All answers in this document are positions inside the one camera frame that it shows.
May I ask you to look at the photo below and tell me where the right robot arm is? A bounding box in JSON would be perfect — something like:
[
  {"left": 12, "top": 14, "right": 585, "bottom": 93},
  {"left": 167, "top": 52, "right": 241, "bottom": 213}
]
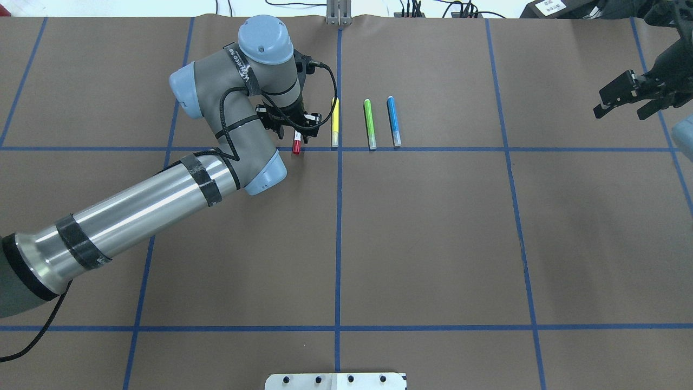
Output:
[{"left": 592, "top": 1, "right": 692, "bottom": 120}]

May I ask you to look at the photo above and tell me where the white pedestal base plate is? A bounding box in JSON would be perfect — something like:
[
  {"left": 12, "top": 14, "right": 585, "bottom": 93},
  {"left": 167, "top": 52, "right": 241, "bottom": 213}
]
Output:
[{"left": 264, "top": 372, "right": 408, "bottom": 389}]

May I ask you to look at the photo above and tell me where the green marker pen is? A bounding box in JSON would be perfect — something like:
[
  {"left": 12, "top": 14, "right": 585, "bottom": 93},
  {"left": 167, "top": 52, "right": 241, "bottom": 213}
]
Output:
[{"left": 362, "top": 99, "right": 377, "bottom": 151}]

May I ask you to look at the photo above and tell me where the black power adapter box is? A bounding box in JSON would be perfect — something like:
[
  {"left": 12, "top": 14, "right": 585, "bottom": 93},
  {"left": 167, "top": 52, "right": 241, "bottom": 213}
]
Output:
[{"left": 520, "top": 1, "right": 599, "bottom": 19}]

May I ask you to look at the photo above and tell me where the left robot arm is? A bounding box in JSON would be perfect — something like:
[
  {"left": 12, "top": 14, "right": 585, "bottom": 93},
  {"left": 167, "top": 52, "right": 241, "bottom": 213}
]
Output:
[{"left": 1, "top": 15, "right": 328, "bottom": 318}]

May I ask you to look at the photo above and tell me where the brown paper table mat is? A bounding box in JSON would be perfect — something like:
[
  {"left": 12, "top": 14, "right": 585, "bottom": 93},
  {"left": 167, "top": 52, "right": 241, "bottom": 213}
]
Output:
[{"left": 2, "top": 16, "right": 691, "bottom": 389}]

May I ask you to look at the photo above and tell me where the blue marker pen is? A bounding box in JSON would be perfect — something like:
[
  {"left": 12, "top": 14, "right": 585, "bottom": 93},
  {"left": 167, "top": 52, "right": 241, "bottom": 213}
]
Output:
[{"left": 386, "top": 96, "right": 402, "bottom": 148}]

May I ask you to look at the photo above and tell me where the yellow marker pen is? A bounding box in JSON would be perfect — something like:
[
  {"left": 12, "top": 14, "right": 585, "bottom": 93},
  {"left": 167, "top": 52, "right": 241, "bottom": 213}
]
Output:
[{"left": 331, "top": 97, "right": 340, "bottom": 148}]

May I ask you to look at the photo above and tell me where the red marker pen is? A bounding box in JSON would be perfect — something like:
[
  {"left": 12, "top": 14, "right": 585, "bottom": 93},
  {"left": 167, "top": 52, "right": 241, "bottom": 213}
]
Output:
[{"left": 292, "top": 130, "right": 303, "bottom": 155}]

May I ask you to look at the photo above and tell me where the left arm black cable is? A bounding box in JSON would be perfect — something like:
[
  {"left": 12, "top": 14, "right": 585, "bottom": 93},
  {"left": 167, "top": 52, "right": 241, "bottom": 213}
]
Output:
[{"left": 0, "top": 282, "right": 74, "bottom": 362}]

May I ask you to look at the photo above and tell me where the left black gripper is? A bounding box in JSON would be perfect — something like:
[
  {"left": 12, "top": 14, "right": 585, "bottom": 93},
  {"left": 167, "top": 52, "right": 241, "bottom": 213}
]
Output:
[{"left": 260, "top": 51, "right": 324, "bottom": 142}]

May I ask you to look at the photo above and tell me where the aluminium frame post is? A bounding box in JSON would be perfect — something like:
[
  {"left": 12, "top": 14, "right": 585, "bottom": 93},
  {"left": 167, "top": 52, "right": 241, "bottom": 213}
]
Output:
[{"left": 326, "top": 0, "right": 353, "bottom": 27}]

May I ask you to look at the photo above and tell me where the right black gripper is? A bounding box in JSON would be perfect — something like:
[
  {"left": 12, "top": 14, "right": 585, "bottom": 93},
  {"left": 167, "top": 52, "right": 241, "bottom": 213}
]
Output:
[{"left": 592, "top": 70, "right": 691, "bottom": 121}]

